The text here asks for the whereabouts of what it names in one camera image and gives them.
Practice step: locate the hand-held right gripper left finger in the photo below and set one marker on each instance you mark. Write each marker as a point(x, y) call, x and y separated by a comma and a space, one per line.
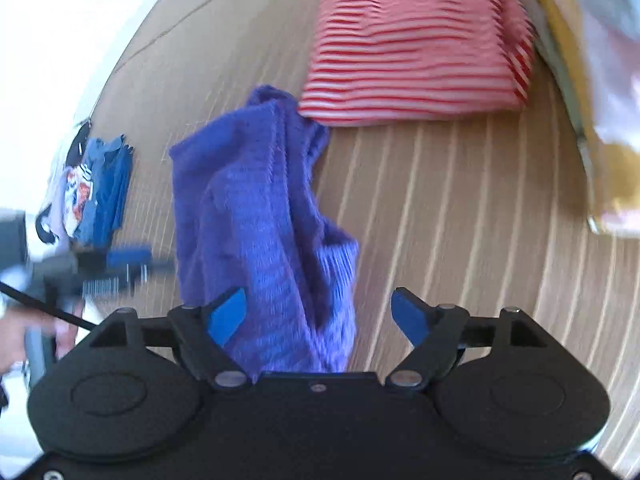
point(227, 315)

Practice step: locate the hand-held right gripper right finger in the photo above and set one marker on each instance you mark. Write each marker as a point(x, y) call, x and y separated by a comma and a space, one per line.
point(410, 315)

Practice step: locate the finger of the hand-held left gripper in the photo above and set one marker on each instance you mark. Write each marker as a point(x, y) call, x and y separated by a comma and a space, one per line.
point(127, 257)
point(107, 286)

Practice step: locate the purple knit sweater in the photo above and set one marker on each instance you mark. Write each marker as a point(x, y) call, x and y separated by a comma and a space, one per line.
point(240, 210)

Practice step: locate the stack of folded clothes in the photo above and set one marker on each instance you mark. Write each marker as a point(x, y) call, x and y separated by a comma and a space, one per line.
point(600, 85)

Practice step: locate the person's left hand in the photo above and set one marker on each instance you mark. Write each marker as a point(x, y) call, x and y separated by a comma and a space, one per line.
point(12, 340)

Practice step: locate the bright blue garment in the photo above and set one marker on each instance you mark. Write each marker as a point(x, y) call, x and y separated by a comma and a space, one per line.
point(115, 195)

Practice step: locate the white printed shirt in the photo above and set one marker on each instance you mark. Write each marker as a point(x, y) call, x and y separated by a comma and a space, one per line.
point(80, 195)

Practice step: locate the lavender garment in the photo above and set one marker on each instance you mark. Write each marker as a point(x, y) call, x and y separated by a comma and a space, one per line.
point(56, 195)

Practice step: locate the blue-grey sweatshirt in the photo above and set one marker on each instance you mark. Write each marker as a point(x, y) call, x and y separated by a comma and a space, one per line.
point(102, 152)

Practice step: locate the dark navy garment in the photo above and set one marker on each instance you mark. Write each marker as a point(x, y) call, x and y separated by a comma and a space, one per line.
point(79, 145)

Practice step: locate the bamboo mat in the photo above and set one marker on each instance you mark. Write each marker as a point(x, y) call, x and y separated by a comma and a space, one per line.
point(475, 210)

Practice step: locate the red white striped shirt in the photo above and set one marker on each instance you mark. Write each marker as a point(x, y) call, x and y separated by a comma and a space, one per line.
point(415, 60)

